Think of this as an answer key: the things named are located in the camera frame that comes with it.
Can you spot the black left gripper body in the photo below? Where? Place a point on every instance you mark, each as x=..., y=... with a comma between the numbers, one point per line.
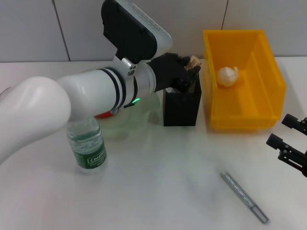
x=165, y=72

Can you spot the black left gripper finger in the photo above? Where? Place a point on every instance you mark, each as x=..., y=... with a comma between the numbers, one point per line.
x=190, y=79
x=183, y=61

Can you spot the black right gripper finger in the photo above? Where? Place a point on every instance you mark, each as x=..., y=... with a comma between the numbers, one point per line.
x=292, y=155
x=296, y=123

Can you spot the tan eraser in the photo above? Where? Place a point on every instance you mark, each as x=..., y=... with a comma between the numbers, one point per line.
x=193, y=62

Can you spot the white paper ball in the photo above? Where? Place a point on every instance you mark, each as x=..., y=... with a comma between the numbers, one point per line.
x=227, y=76

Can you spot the silver grey pen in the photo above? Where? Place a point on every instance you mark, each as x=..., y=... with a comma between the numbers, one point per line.
x=242, y=195

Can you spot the red tomato-shaped object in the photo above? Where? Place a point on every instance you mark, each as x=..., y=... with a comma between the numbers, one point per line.
x=105, y=114

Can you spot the clear green-label water bottle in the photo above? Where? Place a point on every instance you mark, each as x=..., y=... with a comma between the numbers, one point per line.
x=88, y=148

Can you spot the black mesh pen holder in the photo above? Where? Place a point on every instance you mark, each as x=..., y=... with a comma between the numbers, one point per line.
x=182, y=110

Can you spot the translucent wavy fruit plate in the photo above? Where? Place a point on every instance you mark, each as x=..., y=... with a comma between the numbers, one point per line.
x=139, y=112

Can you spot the yellow plastic bin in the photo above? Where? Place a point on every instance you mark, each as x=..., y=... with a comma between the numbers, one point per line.
x=263, y=72

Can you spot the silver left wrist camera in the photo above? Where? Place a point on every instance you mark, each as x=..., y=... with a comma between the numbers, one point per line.
x=134, y=31

